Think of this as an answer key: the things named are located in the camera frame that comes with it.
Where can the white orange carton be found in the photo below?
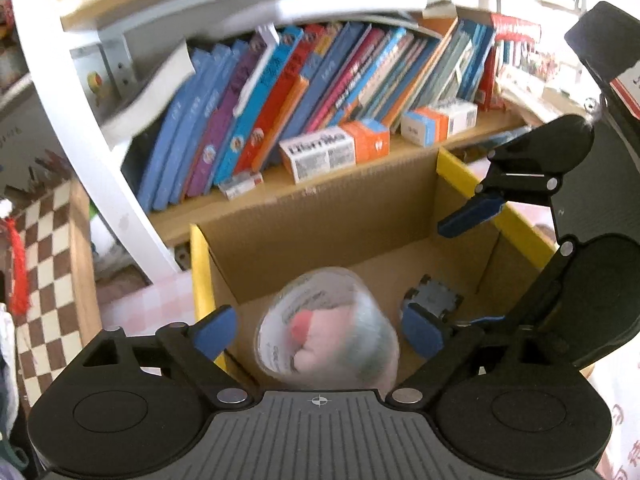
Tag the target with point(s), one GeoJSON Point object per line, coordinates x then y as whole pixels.
{"type": "Point", "coordinates": [440, 124]}
{"type": "Point", "coordinates": [330, 152]}

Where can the thick white book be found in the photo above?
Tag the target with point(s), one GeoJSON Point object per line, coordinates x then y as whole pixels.
{"type": "Point", "coordinates": [150, 95]}

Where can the white LED light bar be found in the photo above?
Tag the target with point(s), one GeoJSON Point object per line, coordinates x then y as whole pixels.
{"type": "Point", "coordinates": [375, 2]}

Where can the grey toy car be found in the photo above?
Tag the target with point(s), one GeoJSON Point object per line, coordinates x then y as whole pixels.
{"type": "Point", "coordinates": [432, 295]}

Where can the red book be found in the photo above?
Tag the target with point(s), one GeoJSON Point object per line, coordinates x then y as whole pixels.
{"type": "Point", "coordinates": [515, 27]}

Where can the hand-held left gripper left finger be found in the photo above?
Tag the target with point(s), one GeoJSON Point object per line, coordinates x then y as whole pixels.
{"type": "Point", "coordinates": [215, 331]}

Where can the wooden chessboard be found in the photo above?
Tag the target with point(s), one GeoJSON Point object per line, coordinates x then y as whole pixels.
{"type": "Point", "coordinates": [50, 260]}

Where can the row of blue children's books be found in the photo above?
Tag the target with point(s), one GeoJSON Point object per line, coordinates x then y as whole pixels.
{"type": "Point", "coordinates": [300, 85]}

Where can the pink printed desktop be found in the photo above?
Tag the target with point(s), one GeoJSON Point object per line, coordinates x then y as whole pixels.
{"type": "Point", "coordinates": [150, 300]}

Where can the pink plush toy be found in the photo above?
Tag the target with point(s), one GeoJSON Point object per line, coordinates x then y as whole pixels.
{"type": "Point", "coordinates": [320, 327]}

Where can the clear tape roll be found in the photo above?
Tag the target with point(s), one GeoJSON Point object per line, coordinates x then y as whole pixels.
{"type": "Point", "coordinates": [382, 332]}

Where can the white wooden bookshelf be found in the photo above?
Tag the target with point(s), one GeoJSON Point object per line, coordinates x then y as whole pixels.
{"type": "Point", "coordinates": [75, 125]}

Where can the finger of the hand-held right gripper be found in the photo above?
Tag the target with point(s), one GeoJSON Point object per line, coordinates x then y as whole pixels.
{"type": "Point", "coordinates": [470, 217]}
{"type": "Point", "coordinates": [550, 271]}

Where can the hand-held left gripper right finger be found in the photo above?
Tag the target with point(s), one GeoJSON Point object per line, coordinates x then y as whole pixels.
{"type": "Point", "coordinates": [422, 332]}

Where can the small white red box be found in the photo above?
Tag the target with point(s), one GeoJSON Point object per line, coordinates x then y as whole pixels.
{"type": "Point", "coordinates": [241, 186]}

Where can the red tassel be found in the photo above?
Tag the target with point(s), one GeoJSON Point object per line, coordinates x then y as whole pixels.
{"type": "Point", "coordinates": [17, 260]}

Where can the yellow cardboard box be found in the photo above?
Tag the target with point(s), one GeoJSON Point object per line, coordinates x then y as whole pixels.
{"type": "Point", "coordinates": [350, 230]}

